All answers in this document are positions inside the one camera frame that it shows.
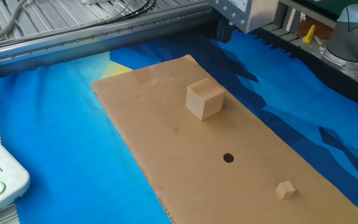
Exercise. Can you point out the grey Schunk gripper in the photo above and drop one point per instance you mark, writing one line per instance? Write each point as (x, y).
(244, 15)

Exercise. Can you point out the small wooden cube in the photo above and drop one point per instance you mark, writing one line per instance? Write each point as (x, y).
(285, 190)

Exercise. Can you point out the black round mark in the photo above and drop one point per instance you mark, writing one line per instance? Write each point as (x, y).
(228, 158)

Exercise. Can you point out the large wooden cube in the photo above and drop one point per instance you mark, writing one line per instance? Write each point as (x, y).
(204, 99)

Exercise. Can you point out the yellow plastic clip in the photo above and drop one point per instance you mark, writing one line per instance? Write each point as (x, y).
(309, 35)

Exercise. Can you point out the brown cardboard sheet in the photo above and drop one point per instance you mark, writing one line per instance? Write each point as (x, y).
(197, 174)

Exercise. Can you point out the blue mountain print cloth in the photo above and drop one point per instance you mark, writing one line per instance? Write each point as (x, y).
(57, 124)

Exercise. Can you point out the white teach pendant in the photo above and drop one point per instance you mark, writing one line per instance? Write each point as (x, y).
(8, 174)

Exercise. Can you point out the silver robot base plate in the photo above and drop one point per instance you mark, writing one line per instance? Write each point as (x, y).
(353, 74)

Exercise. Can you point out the aluminium slotted rail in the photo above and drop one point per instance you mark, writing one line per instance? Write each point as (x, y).
(73, 46)

